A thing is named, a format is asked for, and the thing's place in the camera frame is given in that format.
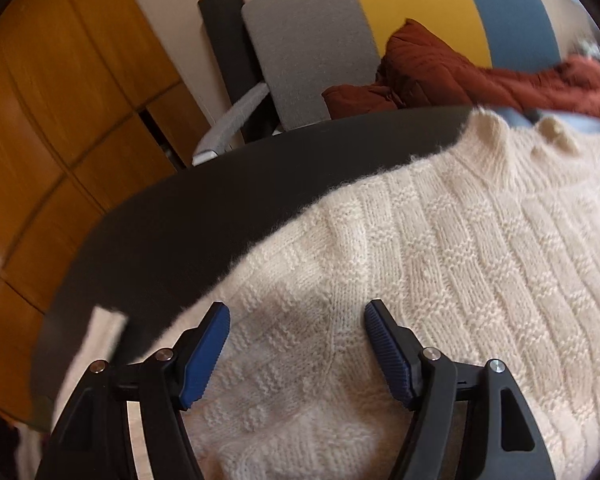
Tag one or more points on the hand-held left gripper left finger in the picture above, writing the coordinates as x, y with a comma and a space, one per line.
205, 355

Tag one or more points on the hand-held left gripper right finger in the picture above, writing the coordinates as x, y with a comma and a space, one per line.
387, 355

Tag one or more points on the cream knit sweater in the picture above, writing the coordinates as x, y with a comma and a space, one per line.
430, 260

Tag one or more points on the black leather ottoman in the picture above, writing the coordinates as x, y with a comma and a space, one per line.
205, 210

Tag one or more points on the white chair armrest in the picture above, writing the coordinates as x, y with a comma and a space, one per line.
230, 120

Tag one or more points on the rust quilted blanket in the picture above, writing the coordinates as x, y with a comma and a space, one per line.
430, 75

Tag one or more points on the wooden wardrobe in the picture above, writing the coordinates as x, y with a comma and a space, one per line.
55, 110

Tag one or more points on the black rolled mat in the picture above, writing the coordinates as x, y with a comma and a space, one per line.
225, 50

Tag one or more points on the grey yellow blue sofa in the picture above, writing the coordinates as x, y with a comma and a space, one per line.
310, 35

